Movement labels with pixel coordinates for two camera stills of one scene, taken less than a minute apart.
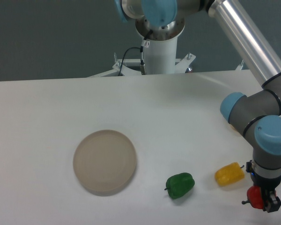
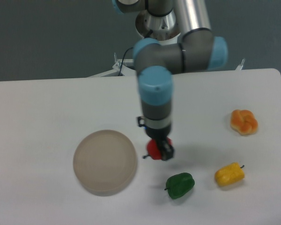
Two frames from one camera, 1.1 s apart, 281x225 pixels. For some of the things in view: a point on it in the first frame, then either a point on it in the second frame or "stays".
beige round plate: x=104 y=161 stays
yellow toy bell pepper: x=229 y=174 stays
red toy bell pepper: x=255 y=197 -> x=153 y=149
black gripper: x=271 y=202 -> x=166 y=150
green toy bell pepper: x=180 y=184 stays
